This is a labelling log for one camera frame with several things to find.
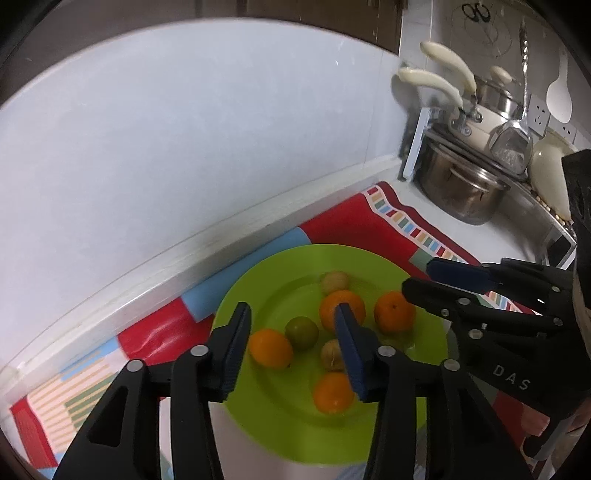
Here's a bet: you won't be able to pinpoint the white wall power outlet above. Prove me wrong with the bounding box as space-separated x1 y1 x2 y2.
526 95 552 137

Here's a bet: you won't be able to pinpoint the large steel pot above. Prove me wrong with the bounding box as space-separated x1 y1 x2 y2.
418 138 511 226

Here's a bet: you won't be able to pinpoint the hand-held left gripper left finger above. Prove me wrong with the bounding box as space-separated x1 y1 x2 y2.
52 302 252 480

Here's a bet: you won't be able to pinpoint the black wall scissors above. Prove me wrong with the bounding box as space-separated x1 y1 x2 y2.
461 2 492 23

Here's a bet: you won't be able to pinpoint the metal skimmer scoop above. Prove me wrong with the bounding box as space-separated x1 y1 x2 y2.
488 21 534 174

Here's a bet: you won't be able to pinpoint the small green tangerine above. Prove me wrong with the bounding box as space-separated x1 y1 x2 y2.
285 315 319 347

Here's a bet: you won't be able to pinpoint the white rice paddle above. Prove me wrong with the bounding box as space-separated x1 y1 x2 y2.
546 46 574 124

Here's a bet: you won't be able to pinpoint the steel saucepan cream handle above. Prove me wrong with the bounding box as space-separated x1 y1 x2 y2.
420 41 527 121

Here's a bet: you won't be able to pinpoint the small oval orange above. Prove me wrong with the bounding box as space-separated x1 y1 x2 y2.
313 372 356 414

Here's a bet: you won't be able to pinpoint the white ceramic pot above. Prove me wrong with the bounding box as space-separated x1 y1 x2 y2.
527 136 578 220

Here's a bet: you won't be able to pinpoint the colourful patchwork cloth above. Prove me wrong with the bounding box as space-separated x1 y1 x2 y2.
9 181 546 480

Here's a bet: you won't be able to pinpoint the large orange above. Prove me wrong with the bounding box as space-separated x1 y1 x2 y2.
320 291 367 332

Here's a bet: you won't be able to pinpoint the dark wooden window frame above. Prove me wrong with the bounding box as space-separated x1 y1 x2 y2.
198 0 402 55

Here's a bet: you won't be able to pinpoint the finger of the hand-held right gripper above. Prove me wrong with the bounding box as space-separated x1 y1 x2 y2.
403 278 564 340
426 257 575 315

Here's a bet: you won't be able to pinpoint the white metal pot rack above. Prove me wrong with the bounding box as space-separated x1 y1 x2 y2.
401 104 578 268

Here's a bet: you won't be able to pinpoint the orange with stem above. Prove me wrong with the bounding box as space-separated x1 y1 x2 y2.
373 291 416 334

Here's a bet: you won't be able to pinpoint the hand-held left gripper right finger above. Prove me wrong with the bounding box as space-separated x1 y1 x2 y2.
334 302 534 480

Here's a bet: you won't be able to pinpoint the white pan cream handle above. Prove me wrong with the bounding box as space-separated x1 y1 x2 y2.
398 66 497 151

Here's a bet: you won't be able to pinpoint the green plate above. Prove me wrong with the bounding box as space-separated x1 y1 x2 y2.
210 244 450 466

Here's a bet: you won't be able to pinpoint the small round orange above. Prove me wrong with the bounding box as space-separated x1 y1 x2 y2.
249 329 294 369

